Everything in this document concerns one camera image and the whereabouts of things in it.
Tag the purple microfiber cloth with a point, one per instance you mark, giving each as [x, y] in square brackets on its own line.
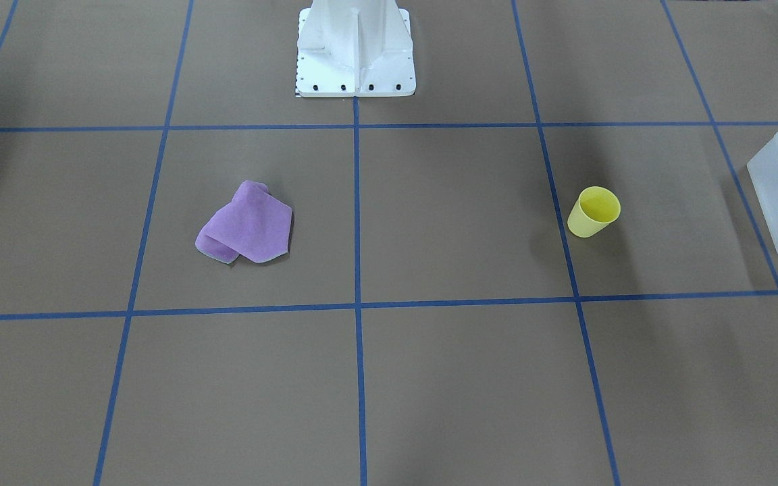
[254, 225]

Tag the yellow plastic cup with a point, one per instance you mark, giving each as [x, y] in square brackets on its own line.
[595, 208]

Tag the white camera stand column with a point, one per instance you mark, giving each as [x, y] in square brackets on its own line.
[355, 49]

